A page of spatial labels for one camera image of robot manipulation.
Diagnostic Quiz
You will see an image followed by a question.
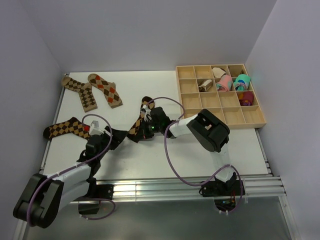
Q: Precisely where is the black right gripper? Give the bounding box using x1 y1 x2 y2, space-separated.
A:
134 119 163 141

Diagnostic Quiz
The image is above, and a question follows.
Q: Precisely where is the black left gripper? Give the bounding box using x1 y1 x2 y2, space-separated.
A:
97 125 128 160

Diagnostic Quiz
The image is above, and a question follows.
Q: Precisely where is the dark brown tan argyle sock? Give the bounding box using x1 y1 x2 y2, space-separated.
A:
127 96 155 143

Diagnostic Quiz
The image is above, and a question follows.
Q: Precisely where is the tan orange argyle sock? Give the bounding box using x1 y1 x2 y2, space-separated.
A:
87 73 123 109

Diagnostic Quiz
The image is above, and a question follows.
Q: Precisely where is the brown tan striped sock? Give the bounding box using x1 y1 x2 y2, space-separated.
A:
198 79 213 93

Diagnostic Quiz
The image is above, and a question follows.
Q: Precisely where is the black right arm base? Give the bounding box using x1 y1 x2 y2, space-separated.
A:
198 172 246 212

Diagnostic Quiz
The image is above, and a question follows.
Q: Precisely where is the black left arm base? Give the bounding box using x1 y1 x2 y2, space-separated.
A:
75 184 116 218

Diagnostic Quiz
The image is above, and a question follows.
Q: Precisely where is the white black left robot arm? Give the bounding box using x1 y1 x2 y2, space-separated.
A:
13 126 128 228

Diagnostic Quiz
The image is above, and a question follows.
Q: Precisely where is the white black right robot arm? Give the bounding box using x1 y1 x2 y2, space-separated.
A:
135 107 238 195

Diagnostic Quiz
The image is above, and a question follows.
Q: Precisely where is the brown yellow argyle sock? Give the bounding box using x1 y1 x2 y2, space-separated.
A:
43 117 90 140

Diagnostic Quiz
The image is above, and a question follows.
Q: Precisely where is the wooden compartment organizer box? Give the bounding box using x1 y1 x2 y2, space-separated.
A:
175 64 267 129

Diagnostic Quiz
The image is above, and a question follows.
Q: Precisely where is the pink rolled sock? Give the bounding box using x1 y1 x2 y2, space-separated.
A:
216 74 233 92

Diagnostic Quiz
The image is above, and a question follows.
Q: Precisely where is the cream rolled sock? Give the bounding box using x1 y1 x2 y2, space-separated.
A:
212 67 226 78

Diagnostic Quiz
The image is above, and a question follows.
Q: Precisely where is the maroon rolled sock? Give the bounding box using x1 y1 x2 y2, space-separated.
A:
238 91 254 106

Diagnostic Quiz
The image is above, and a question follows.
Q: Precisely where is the teal rolled sock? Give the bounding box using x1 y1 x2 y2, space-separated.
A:
234 74 251 91

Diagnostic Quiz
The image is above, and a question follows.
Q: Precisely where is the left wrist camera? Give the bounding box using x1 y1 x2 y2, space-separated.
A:
89 120 105 136

